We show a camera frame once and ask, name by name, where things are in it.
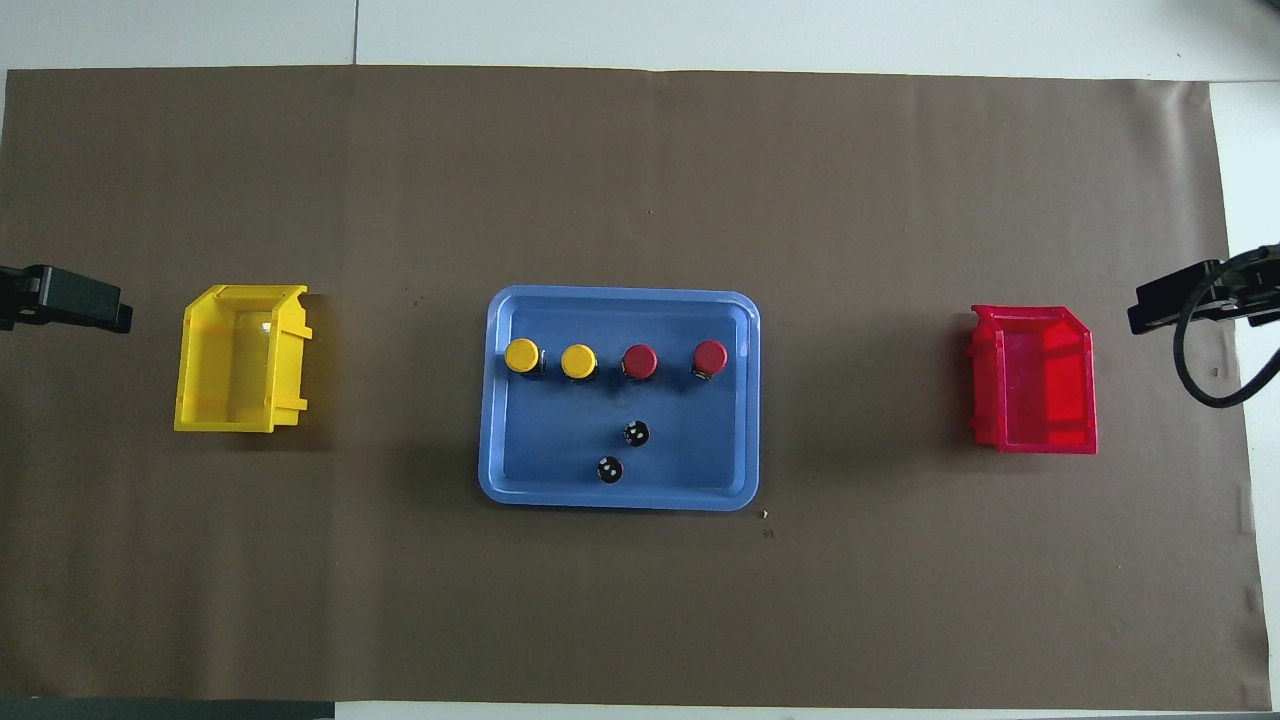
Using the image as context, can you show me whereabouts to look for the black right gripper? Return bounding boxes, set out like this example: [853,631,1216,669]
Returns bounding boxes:
[1128,243,1280,336]

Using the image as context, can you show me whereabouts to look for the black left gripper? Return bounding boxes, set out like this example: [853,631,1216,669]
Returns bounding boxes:
[0,265,134,334]

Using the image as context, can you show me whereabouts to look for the yellow plastic bin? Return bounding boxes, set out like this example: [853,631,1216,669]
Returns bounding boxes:
[173,284,314,434]

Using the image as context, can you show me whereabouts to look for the red plastic bin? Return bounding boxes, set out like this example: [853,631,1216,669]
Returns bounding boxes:
[966,305,1099,456]

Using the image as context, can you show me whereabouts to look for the blue plastic tray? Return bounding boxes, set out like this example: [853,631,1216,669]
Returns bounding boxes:
[478,285,762,513]

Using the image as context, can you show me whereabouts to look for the brown paper table mat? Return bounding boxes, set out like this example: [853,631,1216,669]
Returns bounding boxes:
[0,65,1273,713]

